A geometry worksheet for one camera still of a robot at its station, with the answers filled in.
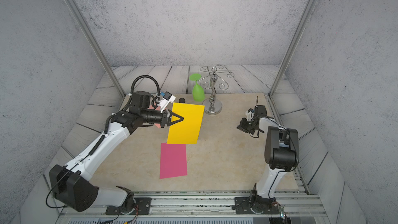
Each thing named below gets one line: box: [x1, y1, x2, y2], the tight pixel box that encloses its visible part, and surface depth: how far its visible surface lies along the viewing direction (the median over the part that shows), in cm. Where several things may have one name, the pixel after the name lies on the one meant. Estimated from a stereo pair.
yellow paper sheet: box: [166, 102, 206, 145], surface depth 72 cm
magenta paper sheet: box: [159, 142, 188, 180], surface depth 90 cm
